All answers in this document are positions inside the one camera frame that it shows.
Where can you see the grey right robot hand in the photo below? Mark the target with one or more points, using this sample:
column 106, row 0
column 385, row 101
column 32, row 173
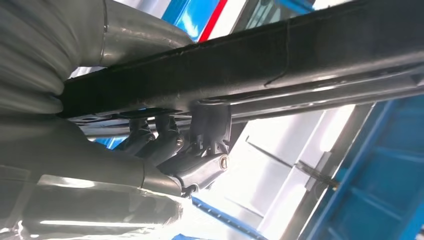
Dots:
column 82, row 165

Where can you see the blue steel shelf rack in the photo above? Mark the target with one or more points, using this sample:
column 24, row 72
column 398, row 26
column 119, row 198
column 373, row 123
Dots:
column 381, row 182

